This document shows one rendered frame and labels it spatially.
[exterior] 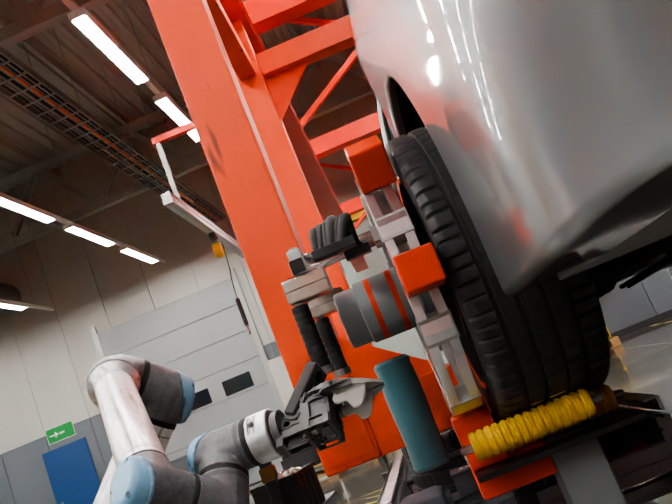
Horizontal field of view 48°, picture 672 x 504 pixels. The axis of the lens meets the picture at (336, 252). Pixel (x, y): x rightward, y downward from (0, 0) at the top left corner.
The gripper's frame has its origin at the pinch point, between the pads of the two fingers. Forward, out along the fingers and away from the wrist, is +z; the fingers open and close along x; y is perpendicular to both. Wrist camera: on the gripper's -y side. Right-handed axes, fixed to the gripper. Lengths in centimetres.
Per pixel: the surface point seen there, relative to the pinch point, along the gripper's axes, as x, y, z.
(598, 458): -42, 3, 31
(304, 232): -132, -243, -61
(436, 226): 13.9, -16.6, 20.7
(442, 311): 1.1, -9.0, 15.3
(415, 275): 12.6, -8.0, 14.3
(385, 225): 14.1, -22.8, 11.8
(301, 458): -647, -519, -304
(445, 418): -65, -38, -1
